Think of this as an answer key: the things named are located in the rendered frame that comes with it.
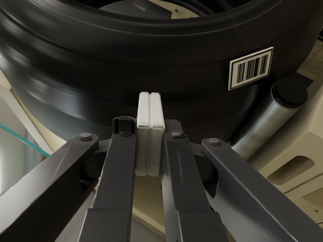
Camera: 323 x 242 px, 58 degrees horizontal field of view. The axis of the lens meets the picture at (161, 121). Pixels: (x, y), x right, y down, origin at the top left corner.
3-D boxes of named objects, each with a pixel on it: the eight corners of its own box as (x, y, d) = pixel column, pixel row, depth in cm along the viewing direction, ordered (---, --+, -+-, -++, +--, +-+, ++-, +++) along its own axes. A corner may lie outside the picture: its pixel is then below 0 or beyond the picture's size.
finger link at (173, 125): (165, 154, 14) (227, 157, 14) (160, 118, 18) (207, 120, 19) (163, 182, 14) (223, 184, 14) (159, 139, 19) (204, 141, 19)
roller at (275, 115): (206, 171, 68) (220, 160, 69) (219, 186, 66) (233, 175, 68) (267, 86, 37) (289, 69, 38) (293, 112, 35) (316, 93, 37)
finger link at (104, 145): (133, 182, 14) (71, 179, 14) (137, 139, 19) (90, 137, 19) (135, 154, 14) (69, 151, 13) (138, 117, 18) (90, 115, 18)
